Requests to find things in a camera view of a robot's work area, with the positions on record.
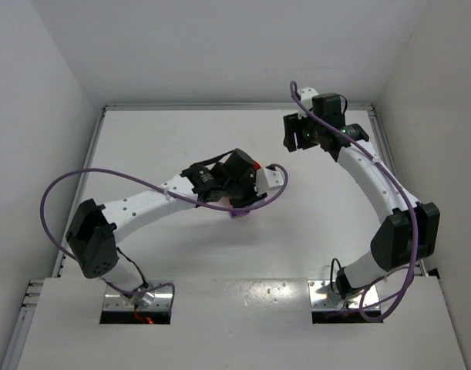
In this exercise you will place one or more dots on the metal base plate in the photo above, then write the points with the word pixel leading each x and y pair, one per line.
pixel 324 300
pixel 159 298

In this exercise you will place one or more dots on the purple lego block stack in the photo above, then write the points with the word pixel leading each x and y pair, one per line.
pixel 238 213

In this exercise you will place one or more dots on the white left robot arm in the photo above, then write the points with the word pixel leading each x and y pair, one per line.
pixel 97 229

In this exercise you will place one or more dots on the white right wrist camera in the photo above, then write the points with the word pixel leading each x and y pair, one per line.
pixel 305 96

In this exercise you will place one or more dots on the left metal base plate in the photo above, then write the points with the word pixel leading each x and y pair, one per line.
pixel 159 298

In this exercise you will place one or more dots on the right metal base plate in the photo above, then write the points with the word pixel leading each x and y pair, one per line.
pixel 324 300

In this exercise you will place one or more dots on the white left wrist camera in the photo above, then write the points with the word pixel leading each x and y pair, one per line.
pixel 268 180

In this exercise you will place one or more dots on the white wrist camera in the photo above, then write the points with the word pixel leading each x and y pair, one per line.
pixel 268 180
pixel 305 96

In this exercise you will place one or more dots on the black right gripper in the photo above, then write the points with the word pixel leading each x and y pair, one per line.
pixel 293 131

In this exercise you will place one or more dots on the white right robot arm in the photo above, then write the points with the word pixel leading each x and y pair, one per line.
pixel 408 228

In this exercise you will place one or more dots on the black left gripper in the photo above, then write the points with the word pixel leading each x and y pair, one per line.
pixel 245 196

